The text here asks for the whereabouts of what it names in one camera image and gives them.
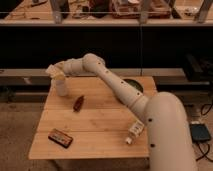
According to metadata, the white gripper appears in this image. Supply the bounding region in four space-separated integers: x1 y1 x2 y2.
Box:
52 61 72 80

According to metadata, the white sponge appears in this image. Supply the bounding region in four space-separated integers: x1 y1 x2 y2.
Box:
45 65 57 78

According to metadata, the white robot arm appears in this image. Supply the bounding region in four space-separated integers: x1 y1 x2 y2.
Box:
49 53 198 171

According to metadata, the green ceramic bowl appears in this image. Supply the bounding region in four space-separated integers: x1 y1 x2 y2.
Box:
124 78 143 93

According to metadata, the brown oblong object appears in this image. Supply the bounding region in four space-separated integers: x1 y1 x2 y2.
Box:
73 96 84 112

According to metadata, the wooden folding table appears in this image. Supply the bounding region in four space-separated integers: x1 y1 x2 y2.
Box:
29 77 148 170

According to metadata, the orange and black box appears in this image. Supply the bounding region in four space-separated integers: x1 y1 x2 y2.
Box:
48 129 73 148

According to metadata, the long workbench shelf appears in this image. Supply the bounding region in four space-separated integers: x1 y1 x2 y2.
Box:
0 0 213 27

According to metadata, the white plastic bottle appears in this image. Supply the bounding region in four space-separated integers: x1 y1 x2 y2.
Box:
125 121 144 145

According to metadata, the black foot pedal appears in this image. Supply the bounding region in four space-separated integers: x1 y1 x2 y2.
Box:
189 124 211 142

